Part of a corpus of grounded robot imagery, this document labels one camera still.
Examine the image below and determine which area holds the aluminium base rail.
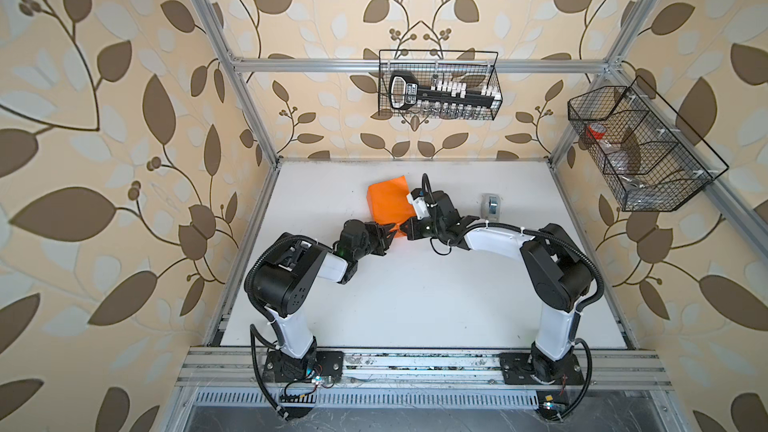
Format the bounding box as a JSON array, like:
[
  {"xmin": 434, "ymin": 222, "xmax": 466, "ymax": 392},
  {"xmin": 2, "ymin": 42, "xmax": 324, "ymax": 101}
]
[{"xmin": 175, "ymin": 346, "xmax": 673, "ymax": 391}]

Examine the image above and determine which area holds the black white tool in basket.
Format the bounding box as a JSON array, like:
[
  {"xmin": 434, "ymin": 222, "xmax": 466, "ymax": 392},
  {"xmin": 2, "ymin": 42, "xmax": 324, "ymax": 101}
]
[{"xmin": 384, "ymin": 71, "xmax": 502, "ymax": 114}]

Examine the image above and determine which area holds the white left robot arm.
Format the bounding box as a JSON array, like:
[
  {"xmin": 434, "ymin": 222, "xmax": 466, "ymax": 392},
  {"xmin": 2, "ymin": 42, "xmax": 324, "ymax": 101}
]
[{"xmin": 243, "ymin": 219, "xmax": 396, "ymax": 360}]

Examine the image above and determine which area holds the orange wrapping paper sheet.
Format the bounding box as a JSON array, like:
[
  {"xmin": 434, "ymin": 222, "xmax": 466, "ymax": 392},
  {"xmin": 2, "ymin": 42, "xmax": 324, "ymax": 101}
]
[{"xmin": 366, "ymin": 176, "xmax": 416, "ymax": 238}]

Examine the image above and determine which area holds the aluminium frame post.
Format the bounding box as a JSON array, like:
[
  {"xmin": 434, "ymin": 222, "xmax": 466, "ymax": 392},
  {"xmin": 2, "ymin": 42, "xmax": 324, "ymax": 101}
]
[{"xmin": 190, "ymin": 0, "xmax": 280, "ymax": 169}]

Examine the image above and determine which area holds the black wire basket back wall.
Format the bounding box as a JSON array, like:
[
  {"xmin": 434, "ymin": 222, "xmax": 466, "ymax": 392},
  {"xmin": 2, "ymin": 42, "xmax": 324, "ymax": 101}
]
[{"xmin": 378, "ymin": 48, "xmax": 503, "ymax": 121}]

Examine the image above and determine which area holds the red capped clear bottle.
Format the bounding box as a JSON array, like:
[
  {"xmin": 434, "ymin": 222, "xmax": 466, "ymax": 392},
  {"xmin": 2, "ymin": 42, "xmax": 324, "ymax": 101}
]
[{"xmin": 586, "ymin": 123, "xmax": 636, "ymax": 188}]

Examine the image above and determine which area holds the black wire basket wall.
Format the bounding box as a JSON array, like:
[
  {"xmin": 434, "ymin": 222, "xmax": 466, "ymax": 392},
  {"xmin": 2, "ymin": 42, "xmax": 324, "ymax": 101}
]
[
  {"xmin": 378, "ymin": 48, "xmax": 503, "ymax": 121},
  {"xmin": 567, "ymin": 76, "xmax": 729, "ymax": 212}
]

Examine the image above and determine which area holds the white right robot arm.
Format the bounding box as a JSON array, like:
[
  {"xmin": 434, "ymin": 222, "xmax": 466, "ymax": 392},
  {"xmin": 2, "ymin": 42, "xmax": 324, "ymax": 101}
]
[{"xmin": 400, "ymin": 188, "xmax": 605, "ymax": 384}]

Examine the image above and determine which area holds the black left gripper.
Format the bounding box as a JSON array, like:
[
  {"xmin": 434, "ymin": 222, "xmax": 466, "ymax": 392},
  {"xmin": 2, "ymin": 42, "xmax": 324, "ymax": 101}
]
[{"xmin": 352, "ymin": 220, "xmax": 397, "ymax": 264}]

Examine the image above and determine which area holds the black wire basket right wall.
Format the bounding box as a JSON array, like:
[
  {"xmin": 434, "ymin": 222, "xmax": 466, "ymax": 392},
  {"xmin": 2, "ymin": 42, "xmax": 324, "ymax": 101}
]
[{"xmin": 567, "ymin": 76, "xmax": 729, "ymax": 212}]

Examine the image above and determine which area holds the grey tape dispenser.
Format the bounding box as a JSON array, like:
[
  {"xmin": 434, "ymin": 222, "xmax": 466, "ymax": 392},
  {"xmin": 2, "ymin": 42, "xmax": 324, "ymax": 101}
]
[{"xmin": 481, "ymin": 194, "xmax": 501, "ymax": 222}]

